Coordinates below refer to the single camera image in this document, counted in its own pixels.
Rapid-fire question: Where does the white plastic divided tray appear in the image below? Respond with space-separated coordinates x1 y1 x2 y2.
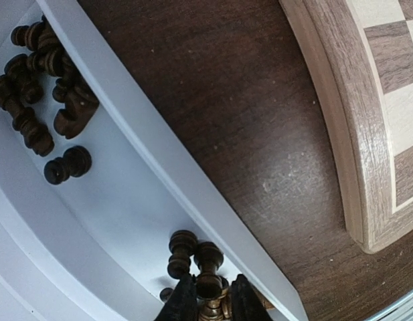
0 1 307 320

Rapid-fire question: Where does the dark knight chess piece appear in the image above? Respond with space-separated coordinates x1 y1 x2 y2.
54 76 100 140

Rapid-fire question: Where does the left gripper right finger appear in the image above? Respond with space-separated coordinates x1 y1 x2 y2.
231 274 270 321

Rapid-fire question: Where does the dark chess pieces lower pile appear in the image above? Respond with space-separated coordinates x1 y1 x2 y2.
159 229 274 312

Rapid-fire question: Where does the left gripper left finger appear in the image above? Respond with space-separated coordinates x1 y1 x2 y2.
154 274 197 321

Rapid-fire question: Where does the dark chess pieces upper pile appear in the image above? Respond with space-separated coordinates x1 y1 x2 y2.
0 17 83 157

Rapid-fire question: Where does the dark pawn lying alone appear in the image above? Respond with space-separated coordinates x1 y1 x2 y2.
44 145 92 185

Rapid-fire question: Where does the dark chess pieces pile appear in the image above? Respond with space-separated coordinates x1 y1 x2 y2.
0 17 83 157
159 229 274 312

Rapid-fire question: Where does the wooden chess board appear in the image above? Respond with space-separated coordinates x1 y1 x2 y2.
281 1 413 253

